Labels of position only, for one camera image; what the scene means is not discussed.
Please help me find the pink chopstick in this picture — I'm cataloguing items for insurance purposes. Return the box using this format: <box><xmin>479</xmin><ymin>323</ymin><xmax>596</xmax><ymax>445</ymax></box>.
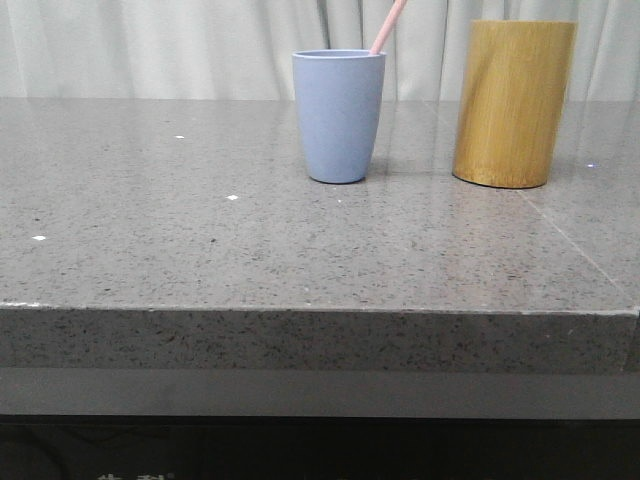
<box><xmin>369</xmin><ymin>0</ymin><xmax>408</xmax><ymax>55</ymax></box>

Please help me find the blue plastic cup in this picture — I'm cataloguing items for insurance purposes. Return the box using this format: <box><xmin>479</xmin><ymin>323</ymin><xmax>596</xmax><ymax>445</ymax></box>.
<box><xmin>292</xmin><ymin>49</ymin><xmax>386</xmax><ymax>184</ymax></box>

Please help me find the bamboo cylinder holder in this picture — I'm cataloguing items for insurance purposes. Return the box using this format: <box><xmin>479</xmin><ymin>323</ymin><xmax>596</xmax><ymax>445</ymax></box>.
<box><xmin>452</xmin><ymin>20</ymin><xmax>577</xmax><ymax>189</ymax></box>

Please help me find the white pleated curtain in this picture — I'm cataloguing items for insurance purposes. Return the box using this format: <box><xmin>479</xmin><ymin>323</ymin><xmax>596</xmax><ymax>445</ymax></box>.
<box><xmin>1</xmin><ymin>1</ymin><xmax>639</xmax><ymax>101</ymax></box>

